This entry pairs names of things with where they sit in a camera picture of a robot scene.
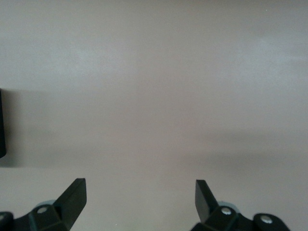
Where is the brown table cover sheet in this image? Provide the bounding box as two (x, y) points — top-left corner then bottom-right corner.
(0, 0), (308, 231)

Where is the black plastic box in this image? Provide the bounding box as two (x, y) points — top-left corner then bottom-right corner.
(0, 88), (7, 159)

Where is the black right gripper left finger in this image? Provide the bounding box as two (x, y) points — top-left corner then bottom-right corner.
(13, 178), (88, 231)

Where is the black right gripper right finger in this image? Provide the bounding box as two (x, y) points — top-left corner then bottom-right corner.
(191, 179), (256, 231)

